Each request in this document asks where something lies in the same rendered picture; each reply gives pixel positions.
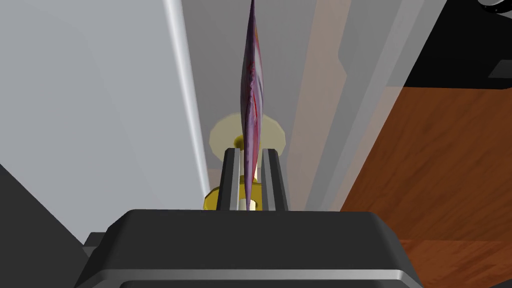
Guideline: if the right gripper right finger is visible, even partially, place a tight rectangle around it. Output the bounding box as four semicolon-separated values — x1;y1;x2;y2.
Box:
260;148;290;212

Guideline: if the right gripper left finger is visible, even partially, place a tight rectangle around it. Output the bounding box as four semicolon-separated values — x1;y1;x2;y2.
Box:
215;147;242;212

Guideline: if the grey door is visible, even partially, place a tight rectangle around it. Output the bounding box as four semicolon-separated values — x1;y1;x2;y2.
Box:
163;0;350;212

